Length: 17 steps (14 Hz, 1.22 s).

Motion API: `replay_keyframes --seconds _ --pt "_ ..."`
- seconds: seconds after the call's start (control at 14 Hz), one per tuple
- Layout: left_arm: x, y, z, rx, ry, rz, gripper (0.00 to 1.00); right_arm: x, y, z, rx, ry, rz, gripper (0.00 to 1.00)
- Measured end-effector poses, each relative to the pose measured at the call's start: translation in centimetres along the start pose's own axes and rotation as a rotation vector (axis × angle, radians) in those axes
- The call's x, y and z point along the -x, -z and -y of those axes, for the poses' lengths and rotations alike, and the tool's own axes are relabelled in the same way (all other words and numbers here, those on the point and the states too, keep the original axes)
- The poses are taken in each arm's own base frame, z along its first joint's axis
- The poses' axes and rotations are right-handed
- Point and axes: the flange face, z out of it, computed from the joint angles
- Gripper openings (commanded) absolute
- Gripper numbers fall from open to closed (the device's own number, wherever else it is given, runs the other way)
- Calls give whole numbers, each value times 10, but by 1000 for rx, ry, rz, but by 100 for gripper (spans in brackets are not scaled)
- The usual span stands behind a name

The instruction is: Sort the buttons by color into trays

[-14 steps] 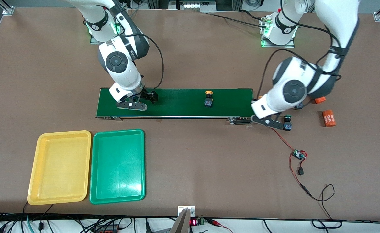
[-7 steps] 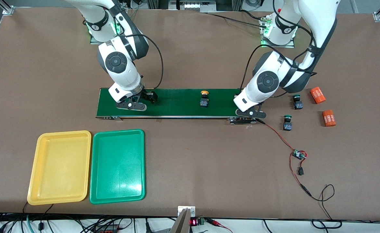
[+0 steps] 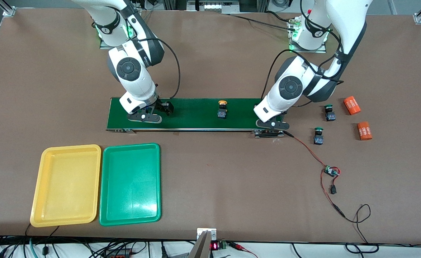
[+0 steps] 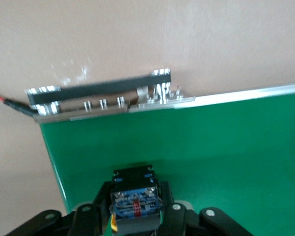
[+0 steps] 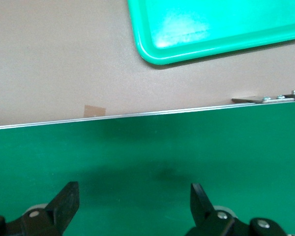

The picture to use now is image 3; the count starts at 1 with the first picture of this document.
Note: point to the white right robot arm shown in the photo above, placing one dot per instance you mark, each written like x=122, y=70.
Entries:
x=129, y=70

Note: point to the control box with indicator lights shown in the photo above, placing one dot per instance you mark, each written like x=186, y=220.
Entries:
x=210, y=6

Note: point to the red digit display module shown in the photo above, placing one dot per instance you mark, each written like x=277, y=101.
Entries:
x=216, y=245

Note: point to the yellow plastic tray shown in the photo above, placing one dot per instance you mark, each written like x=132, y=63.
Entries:
x=67, y=193

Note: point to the orange 4680 battery cylinder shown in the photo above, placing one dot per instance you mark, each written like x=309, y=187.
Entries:
x=352, y=105
x=363, y=130

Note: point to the small green controller board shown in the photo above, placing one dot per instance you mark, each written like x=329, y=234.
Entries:
x=330, y=171

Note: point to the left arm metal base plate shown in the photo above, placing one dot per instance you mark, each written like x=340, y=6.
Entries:
x=322, y=51

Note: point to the green conveyor belt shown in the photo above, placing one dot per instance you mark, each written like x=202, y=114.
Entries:
x=196, y=114

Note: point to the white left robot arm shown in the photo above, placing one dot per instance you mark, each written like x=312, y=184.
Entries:
x=291, y=87

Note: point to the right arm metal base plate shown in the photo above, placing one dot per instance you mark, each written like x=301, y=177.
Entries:
x=104, y=47

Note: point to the grey metal camera bracket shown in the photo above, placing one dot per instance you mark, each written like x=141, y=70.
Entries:
x=201, y=247

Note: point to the yellow push button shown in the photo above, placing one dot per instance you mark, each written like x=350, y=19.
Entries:
x=222, y=113

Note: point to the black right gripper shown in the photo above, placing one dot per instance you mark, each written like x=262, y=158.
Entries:
x=161, y=105

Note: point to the green push button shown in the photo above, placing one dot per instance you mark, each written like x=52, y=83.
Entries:
x=330, y=115
x=318, y=138

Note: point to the green plastic tray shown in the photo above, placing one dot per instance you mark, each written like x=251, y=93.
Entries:
x=129, y=193

